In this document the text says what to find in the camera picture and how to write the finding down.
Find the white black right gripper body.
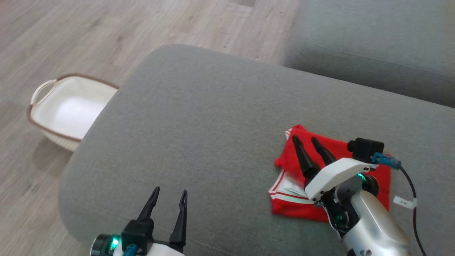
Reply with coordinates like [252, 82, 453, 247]
[304, 157, 379, 206]

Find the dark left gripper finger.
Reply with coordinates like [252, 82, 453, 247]
[169, 190, 188, 246]
[136, 186, 161, 224]

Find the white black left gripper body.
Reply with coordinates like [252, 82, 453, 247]
[113, 241, 186, 256]

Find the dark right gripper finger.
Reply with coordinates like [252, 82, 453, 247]
[311, 137, 338, 166]
[292, 135, 321, 181]

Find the red and white shirt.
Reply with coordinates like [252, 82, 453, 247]
[268, 124, 392, 223]

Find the large grey sofa seat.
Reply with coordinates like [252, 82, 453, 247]
[58, 43, 455, 256]

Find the white laundry basket brown rim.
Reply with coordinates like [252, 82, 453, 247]
[27, 73, 120, 153]

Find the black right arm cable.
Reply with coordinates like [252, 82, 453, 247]
[372, 153, 428, 256]

